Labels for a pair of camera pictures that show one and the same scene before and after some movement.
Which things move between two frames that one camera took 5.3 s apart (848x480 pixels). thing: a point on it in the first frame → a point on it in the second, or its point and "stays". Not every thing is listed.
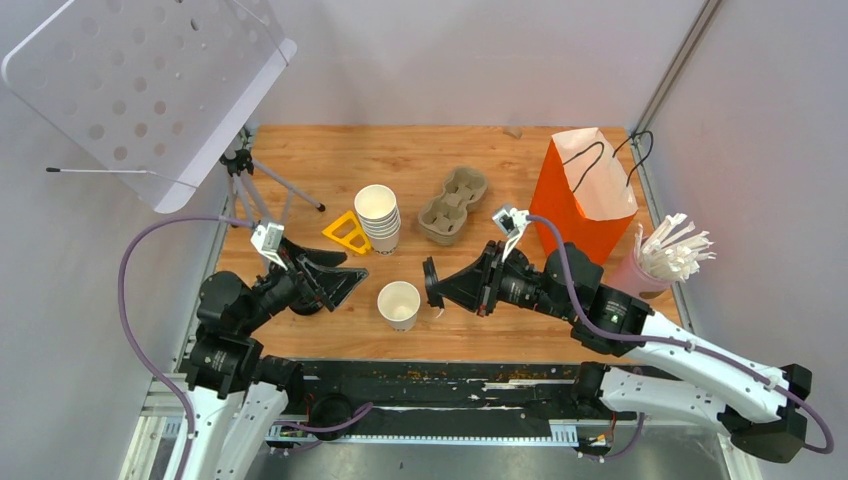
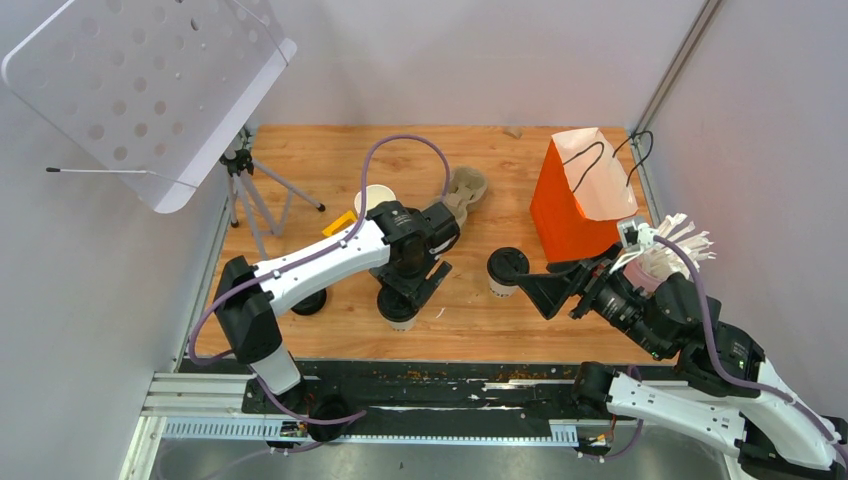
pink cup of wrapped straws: [660, 259] stays
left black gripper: [322, 284] → [390, 277]
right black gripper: [475, 287] → [548, 289]
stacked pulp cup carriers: [441, 218] stays
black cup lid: [432, 290] → [396, 306]
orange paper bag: [583, 190] stays
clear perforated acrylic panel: [163, 93] stays
